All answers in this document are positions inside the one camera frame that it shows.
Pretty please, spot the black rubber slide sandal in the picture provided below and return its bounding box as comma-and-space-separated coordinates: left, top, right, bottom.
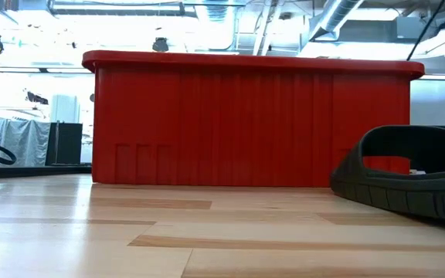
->
329, 124, 445, 224

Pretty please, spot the red plastic bin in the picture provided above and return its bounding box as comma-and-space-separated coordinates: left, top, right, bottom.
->
82, 49, 426, 189

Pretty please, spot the black cabinet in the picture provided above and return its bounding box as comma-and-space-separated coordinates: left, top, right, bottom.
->
45, 122, 83, 166

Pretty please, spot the white box appliance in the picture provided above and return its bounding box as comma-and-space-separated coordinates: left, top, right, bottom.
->
50, 94, 80, 124

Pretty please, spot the grey cover cloth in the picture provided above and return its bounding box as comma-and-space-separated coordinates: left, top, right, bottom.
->
0, 118, 52, 168

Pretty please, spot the silver ceiling duct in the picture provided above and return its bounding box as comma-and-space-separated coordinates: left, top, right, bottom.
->
307, 0, 365, 42

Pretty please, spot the black aluminium rig frame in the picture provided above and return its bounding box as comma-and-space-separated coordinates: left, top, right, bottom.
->
0, 164, 93, 181

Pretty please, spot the black hanging cable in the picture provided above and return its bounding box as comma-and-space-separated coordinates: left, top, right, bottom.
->
406, 0, 445, 62

